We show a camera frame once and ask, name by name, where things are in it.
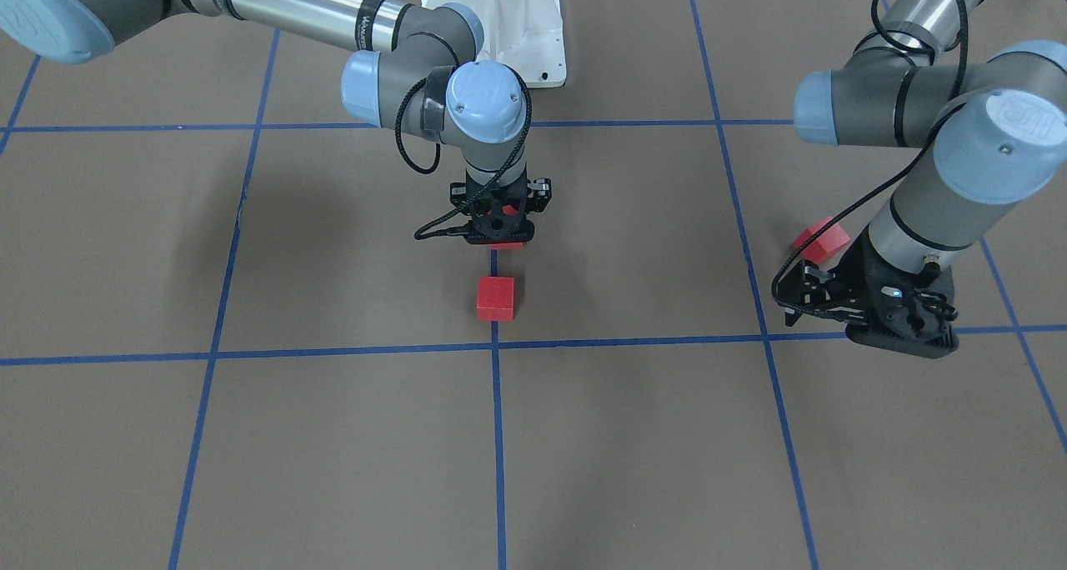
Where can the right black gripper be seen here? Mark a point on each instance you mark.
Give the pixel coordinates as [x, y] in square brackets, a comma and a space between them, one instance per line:
[541, 195]

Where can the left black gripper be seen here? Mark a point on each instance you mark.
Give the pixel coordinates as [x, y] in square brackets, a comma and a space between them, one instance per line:
[859, 271]

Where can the red block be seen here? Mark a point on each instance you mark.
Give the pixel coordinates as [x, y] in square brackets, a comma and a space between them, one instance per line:
[507, 243]
[495, 298]
[824, 247]

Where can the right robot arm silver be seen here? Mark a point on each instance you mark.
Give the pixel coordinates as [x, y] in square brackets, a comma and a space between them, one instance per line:
[412, 70]

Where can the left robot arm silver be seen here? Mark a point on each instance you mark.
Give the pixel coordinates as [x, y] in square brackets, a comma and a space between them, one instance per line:
[988, 136]

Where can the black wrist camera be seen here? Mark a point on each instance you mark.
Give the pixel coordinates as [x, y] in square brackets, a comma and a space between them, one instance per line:
[539, 194]

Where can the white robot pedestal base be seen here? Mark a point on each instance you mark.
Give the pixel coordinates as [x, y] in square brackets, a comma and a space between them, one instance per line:
[526, 35]

